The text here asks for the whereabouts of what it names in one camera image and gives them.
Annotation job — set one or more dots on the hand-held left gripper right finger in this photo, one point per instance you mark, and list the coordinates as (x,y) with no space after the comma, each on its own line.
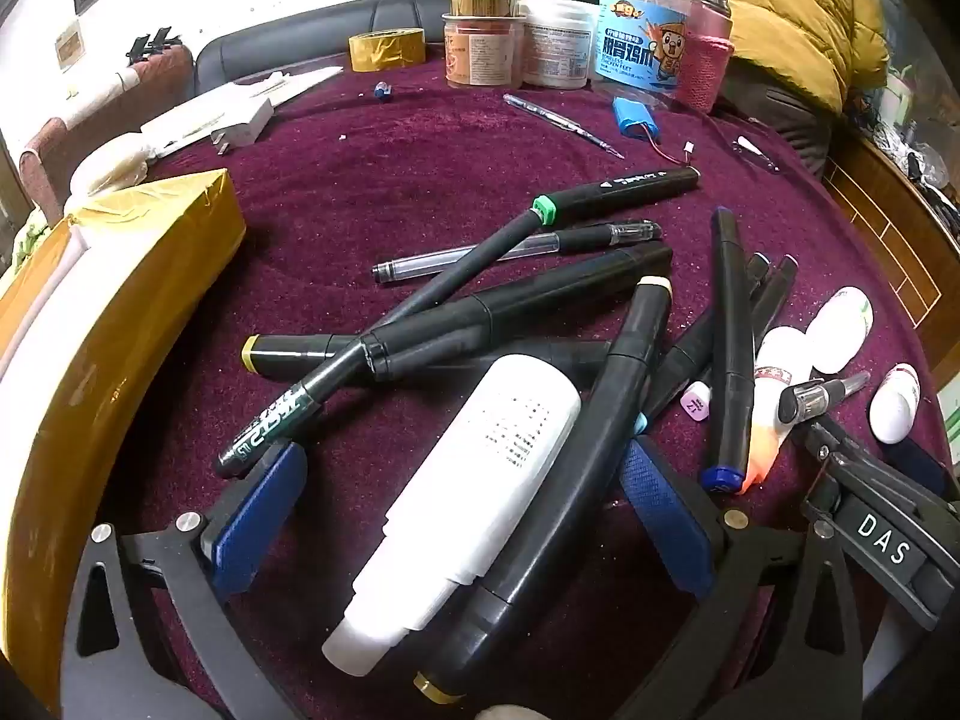
(667,529)

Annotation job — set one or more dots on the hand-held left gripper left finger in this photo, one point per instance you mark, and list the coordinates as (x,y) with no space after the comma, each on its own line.
(255,521)

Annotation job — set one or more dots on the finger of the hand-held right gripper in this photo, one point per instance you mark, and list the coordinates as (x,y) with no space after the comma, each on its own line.
(829,450)
(919,465)

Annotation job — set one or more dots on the white bottle with red label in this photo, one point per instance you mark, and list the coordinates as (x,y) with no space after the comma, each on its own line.
(894,401)

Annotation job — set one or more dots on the white glue bottle orange tip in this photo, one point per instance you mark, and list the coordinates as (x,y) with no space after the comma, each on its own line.
(776,390)

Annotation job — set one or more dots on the white bottle with green print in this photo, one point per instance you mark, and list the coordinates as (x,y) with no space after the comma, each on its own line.
(840,330)

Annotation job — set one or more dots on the black pen with green print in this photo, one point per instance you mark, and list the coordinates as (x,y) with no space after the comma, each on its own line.
(300,401)

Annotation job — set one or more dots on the black marker with purple end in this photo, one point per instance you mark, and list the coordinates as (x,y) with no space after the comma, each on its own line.
(757,322)

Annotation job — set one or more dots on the black marker with blue end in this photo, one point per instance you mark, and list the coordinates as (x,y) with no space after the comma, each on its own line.
(731,330)

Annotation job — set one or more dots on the black marker with light-blue end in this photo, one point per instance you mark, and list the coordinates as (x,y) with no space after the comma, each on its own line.
(694,349)

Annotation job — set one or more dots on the black marker with yellow end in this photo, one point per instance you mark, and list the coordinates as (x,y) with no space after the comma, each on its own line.
(300,349)

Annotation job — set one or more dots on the large white plastic bottle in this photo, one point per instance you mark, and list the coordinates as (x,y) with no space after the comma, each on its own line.
(465,502)

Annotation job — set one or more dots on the yellow taped cardboard box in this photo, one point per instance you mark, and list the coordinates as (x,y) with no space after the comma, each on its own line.
(112,330)

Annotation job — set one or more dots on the thick black marker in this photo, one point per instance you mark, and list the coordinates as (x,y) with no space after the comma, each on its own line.
(517,300)

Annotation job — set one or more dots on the clear barrel gel pen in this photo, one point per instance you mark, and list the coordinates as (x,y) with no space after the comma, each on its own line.
(517,247)

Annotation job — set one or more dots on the black marker with green ends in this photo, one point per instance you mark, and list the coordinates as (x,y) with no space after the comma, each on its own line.
(622,191)

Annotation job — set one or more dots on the green cloth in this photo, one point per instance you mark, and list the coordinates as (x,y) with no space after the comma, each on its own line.
(22,240)

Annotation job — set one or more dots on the blue battery pack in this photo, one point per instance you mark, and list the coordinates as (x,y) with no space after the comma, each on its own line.
(634,120)

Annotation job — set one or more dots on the white power adapter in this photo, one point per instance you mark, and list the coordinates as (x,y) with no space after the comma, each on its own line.
(241,126)

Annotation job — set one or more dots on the white papers stack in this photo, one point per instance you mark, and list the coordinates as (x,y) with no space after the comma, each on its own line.
(217,109)

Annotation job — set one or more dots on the pink bottle with knit sleeve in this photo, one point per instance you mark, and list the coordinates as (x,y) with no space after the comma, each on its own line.
(709,52)

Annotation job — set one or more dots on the brown armchair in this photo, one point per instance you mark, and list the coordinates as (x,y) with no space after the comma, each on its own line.
(97,112)

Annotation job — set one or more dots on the small blue cap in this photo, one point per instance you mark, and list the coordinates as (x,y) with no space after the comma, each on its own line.
(382,91)

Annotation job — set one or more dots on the clear jar with blue label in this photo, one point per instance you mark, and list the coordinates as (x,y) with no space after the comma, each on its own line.
(646,30)

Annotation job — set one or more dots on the dark leather sofa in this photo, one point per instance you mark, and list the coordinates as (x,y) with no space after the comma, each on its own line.
(300,37)

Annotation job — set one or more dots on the black clips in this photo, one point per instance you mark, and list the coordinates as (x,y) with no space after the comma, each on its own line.
(154,43)

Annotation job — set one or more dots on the yellow tape roll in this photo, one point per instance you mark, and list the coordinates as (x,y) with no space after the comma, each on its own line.
(386,49)

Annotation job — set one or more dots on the white plastic jar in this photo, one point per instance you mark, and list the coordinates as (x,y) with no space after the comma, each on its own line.
(556,41)

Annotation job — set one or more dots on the clear jar with orange label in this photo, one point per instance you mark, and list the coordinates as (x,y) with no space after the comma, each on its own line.
(484,49)

